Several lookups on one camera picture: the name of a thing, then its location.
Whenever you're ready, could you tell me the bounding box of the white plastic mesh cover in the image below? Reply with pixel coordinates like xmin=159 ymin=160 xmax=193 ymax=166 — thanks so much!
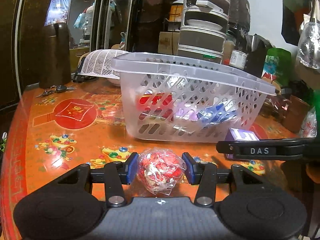
xmin=77 ymin=49 xmax=130 ymax=78

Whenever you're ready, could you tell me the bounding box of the red candy bag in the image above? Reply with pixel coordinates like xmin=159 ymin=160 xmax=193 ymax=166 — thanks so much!
xmin=136 ymin=148 xmax=187 ymax=196

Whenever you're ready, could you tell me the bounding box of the brown thermos jug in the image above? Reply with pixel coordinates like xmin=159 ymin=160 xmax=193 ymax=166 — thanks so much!
xmin=39 ymin=22 xmax=72 ymax=89

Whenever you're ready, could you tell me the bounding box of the clear plastic bag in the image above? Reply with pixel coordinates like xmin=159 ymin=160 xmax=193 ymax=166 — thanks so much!
xmin=300 ymin=107 xmax=320 ymax=138

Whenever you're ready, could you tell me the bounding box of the red box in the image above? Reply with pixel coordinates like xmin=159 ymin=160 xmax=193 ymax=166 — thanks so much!
xmin=139 ymin=93 xmax=173 ymax=113

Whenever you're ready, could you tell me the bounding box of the brown cup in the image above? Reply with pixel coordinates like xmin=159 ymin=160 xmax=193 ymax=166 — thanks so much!
xmin=282 ymin=95 xmax=310 ymax=133

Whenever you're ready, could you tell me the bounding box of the wooden chair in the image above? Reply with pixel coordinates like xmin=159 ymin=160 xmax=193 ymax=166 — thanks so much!
xmin=77 ymin=44 xmax=128 ymax=68

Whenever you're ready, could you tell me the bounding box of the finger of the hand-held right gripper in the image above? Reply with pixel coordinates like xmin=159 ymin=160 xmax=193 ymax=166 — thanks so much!
xmin=216 ymin=140 xmax=237 ymax=156

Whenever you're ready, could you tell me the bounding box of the tiered food cover rack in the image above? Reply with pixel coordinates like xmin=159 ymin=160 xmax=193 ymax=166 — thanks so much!
xmin=175 ymin=0 xmax=232 ymax=64

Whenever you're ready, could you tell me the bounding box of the black device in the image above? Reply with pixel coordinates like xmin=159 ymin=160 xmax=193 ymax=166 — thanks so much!
xmin=72 ymin=71 xmax=98 ymax=83

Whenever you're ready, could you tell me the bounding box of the bunch of keys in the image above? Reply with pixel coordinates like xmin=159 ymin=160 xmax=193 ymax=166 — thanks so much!
xmin=35 ymin=85 xmax=77 ymax=98

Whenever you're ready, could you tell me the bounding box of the dark wooden wardrobe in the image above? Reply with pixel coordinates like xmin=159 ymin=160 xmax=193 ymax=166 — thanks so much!
xmin=0 ymin=0 xmax=180 ymax=110

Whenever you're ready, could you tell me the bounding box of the clear plastic basket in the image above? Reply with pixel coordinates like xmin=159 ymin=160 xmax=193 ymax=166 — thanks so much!
xmin=110 ymin=52 xmax=277 ymax=143

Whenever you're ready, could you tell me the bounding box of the blue and white box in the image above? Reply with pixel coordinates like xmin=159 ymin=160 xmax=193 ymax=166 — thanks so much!
xmin=225 ymin=127 xmax=260 ymax=160

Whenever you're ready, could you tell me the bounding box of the flat white box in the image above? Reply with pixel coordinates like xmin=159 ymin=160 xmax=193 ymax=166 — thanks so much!
xmin=196 ymin=0 xmax=224 ymax=13

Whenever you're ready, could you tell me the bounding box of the glass jar with green lid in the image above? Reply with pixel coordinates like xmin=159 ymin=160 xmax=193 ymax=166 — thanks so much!
xmin=202 ymin=54 xmax=222 ymax=64

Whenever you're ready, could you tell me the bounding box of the large black box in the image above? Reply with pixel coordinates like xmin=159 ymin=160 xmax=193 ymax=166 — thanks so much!
xmin=226 ymin=0 xmax=250 ymax=35

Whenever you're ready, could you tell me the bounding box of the clear bag with spoons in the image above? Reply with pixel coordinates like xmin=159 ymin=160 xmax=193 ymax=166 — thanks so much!
xmin=296 ymin=21 xmax=320 ymax=69

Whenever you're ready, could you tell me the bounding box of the black hanging cloth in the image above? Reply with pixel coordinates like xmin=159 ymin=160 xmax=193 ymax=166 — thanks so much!
xmin=281 ymin=5 xmax=304 ymax=46

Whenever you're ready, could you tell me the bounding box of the white plate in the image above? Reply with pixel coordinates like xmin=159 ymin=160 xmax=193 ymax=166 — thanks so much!
xmin=186 ymin=19 xmax=223 ymax=32

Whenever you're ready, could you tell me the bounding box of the hanging blue printed packet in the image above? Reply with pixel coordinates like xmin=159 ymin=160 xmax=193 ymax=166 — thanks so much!
xmin=44 ymin=0 xmax=74 ymax=27

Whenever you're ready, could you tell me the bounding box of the green shopping bag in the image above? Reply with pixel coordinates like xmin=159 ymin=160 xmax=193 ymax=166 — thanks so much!
xmin=261 ymin=48 xmax=292 ymax=87

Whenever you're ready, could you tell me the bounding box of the cardboard box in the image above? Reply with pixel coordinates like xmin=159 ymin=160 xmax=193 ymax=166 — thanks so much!
xmin=158 ymin=31 xmax=180 ymax=55

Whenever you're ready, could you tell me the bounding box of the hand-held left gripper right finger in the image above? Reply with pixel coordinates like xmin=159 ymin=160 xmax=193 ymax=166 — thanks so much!
xmin=182 ymin=152 xmax=266 ymax=207

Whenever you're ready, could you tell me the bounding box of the bottle with white label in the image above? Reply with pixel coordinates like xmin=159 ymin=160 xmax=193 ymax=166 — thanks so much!
xmin=229 ymin=50 xmax=248 ymax=70

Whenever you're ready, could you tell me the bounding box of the black appliance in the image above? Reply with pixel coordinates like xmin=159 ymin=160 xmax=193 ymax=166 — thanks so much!
xmin=244 ymin=34 xmax=273 ymax=78

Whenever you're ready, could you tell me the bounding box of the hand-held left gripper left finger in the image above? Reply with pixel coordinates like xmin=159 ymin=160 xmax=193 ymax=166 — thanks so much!
xmin=57 ymin=152 xmax=139 ymax=207

